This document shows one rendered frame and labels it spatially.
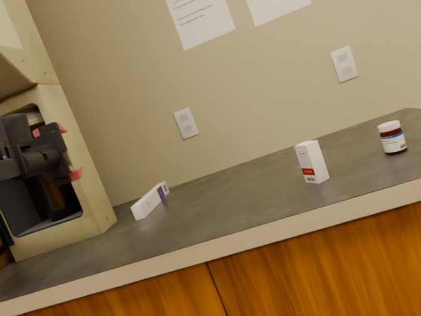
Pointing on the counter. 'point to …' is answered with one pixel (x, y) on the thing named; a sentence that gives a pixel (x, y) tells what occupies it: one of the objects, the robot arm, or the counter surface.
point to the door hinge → (6, 232)
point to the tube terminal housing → (39, 64)
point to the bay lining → (22, 204)
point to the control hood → (14, 72)
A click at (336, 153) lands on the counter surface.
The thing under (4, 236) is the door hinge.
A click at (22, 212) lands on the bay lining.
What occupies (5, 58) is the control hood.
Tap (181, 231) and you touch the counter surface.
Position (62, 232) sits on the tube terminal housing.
